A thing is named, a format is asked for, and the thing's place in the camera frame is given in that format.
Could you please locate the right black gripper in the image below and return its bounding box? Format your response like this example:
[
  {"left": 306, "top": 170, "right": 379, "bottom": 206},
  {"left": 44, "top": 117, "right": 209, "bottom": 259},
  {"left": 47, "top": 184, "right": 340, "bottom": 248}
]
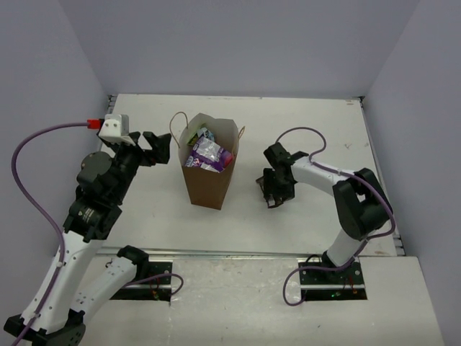
[{"left": 263, "top": 167, "right": 294, "bottom": 201}]

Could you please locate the grey foil wrapper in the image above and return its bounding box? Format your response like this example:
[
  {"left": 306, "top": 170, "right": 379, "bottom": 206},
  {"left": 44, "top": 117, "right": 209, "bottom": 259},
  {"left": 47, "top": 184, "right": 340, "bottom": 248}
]
[{"left": 197, "top": 124, "right": 215, "bottom": 142}]

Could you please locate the purple snack packet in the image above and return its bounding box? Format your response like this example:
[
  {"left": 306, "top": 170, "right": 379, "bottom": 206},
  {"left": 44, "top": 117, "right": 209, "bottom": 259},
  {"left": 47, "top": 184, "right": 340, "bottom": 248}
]
[{"left": 184, "top": 136, "right": 233, "bottom": 173}]

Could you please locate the brown paper bag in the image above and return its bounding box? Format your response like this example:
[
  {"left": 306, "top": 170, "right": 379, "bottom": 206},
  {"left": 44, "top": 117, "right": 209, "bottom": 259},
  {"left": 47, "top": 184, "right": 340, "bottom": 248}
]
[{"left": 173, "top": 113, "right": 245, "bottom": 210}]

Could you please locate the green snack packet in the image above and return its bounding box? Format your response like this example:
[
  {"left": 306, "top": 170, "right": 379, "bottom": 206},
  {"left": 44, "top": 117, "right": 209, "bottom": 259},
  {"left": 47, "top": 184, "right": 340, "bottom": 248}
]
[{"left": 187, "top": 130, "right": 200, "bottom": 146}]

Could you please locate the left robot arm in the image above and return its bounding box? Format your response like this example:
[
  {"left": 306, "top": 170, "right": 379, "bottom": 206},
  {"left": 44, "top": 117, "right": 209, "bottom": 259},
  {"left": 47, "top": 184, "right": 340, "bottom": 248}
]
[{"left": 4, "top": 132, "right": 171, "bottom": 345}]

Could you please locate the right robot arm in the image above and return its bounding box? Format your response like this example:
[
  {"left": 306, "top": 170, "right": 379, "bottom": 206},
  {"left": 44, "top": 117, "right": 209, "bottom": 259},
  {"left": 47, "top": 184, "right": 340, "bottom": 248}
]
[{"left": 256, "top": 142, "right": 395, "bottom": 283}]

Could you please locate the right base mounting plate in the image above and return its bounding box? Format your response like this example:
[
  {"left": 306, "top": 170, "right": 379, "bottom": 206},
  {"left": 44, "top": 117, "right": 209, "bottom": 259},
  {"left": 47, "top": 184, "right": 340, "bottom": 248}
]
[{"left": 299, "top": 262, "right": 367, "bottom": 301}]

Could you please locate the base mounting plate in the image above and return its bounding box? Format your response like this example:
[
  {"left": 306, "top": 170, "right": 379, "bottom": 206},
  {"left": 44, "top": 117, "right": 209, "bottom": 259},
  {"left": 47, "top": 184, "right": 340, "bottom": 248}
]
[
  {"left": 299, "top": 262, "right": 367, "bottom": 301},
  {"left": 107, "top": 259, "right": 174, "bottom": 303}
]

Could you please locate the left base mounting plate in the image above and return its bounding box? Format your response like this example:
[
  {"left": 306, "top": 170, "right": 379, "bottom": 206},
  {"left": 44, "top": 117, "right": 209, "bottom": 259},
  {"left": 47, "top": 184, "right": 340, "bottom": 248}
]
[{"left": 107, "top": 259, "right": 174, "bottom": 303}]

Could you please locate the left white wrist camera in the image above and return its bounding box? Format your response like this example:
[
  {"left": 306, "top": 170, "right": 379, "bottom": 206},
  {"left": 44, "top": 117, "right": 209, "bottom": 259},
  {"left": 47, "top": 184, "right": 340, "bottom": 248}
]
[{"left": 98, "top": 114, "right": 131, "bottom": 143}]

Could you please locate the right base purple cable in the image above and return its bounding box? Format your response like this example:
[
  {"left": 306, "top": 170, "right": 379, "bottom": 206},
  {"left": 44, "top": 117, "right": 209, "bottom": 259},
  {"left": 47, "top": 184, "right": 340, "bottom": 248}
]
[{"left": 282, "top": 264, "right": 357, "bottom": 306}]

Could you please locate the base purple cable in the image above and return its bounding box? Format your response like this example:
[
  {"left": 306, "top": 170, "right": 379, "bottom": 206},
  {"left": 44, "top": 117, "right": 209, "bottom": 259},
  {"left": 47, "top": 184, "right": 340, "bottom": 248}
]
[
  {"left": 127, "top": 269, "right": 186, "bottom": 298},
  {"left": 282, "top": 264, "right": 357, "bottom": 306}
]

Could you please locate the aluminium rail front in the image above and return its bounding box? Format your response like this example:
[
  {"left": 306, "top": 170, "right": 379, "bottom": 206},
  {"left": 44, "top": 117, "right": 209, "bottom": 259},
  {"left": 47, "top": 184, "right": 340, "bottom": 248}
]
[{"left": 97, "top": 246, "right": 325, "bottom": 259}]

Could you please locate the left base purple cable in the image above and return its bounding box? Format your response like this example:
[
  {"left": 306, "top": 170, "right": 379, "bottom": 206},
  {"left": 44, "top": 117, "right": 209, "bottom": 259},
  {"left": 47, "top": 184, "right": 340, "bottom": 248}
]
[{"left": 127, "top": 269, "right": 186, "bottom": 298}]

